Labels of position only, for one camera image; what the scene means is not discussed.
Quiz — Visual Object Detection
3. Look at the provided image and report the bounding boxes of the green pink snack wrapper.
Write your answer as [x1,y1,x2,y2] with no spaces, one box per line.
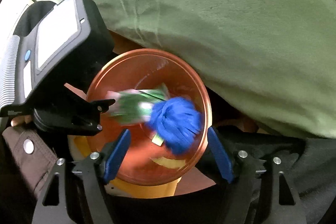
[105,84,170,126]

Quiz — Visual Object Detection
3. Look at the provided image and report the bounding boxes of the blue cloth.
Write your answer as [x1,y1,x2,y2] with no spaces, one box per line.
[147,97,203,155]

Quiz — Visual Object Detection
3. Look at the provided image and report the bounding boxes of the green medicine box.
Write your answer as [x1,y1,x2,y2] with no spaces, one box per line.
[151,134,164,146]

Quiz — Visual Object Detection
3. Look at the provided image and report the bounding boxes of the person's left hand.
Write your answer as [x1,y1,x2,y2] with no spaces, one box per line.
[11,115,33,127]

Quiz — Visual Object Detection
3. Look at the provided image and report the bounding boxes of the orange plastic basin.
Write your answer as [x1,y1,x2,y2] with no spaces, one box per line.
[87,49,212,186]

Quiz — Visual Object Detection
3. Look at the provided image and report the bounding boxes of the yellow plastic toy piece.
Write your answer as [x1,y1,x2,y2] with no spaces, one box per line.
[151,157,186,169]

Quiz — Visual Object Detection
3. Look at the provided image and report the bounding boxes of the light green bed blanket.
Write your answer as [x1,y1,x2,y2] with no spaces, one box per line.
[38,0,335,138]

